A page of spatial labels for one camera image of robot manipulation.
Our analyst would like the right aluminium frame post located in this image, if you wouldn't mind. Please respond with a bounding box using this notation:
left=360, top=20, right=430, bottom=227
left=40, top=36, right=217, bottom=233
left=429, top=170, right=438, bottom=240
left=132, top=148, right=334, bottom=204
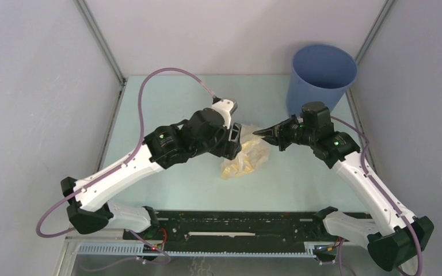
left=355, top=0, right=398, bottom=65

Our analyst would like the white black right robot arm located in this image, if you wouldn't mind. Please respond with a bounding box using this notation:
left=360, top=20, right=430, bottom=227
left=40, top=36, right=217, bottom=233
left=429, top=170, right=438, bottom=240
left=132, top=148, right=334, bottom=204
left=254, top=102, right=434, bottom=275

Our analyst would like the aluminium frame post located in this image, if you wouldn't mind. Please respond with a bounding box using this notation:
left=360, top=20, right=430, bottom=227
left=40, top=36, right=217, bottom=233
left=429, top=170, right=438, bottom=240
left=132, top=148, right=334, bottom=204
left=355, top=0, right=398, bottom=65
left=73, top=0, right=126, bottom=86

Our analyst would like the blue plastic trash bin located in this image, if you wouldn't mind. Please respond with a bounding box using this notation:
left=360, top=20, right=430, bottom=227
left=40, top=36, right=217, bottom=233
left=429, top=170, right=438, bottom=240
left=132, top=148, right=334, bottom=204
left=285, top=44, right=358, bottom=116

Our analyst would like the left aluminium frame post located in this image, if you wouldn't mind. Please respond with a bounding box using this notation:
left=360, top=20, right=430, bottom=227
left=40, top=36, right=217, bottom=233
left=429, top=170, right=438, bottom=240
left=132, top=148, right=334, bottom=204
left=73, top=0, right=126, bottom=86

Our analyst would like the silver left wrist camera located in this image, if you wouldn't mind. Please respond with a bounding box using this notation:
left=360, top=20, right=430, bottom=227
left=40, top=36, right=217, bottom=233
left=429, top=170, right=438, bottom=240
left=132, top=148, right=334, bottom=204
left=211, top=97, right=238, bottom=129

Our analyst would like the translucent cream plastic trash bag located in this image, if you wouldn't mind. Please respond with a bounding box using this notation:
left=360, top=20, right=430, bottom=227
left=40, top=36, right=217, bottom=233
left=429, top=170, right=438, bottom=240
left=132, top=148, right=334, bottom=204
left=220, top=124, right=270, bottom=179

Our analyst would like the white slotted cable duct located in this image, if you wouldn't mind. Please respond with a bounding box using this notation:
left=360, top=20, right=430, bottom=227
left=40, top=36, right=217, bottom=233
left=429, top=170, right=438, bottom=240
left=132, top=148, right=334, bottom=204
left=77, top=242, right=329, bottom=258

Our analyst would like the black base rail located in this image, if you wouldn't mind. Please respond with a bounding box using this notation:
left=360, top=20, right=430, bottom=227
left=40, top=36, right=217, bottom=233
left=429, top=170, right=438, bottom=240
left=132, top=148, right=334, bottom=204
left=138, top=210, right=338, bottom=250

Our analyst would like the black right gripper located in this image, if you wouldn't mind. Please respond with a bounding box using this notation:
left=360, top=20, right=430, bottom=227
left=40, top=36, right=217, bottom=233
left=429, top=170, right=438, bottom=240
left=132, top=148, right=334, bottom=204
left=253, top=114, right=315, bottom=152

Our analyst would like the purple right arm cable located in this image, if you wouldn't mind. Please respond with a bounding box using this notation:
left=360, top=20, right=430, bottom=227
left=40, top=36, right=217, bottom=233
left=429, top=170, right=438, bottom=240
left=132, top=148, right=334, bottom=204
left=329, top=116, right=424, bottom=276

